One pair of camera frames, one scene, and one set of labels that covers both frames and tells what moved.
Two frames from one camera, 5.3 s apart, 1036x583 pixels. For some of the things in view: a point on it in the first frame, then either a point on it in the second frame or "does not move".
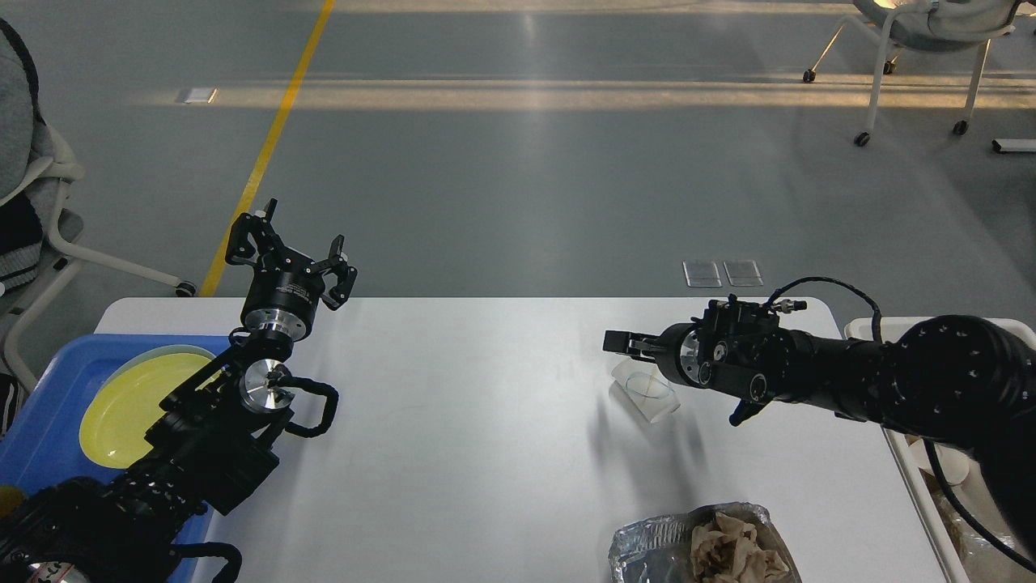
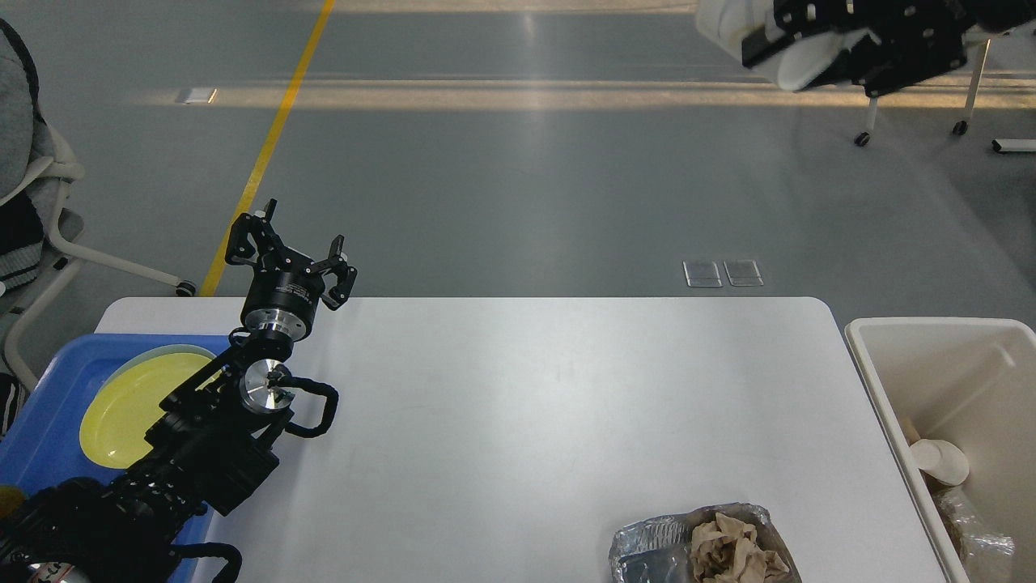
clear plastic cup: x=647 y=387 -> x=728 y=22
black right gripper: x=677 y=351 -> x=916 y=37
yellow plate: x=125 y=404 does not move
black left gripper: x=282 y=302 does not move
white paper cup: x=954 y=464 does not move
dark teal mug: x=11 y=499 does not move
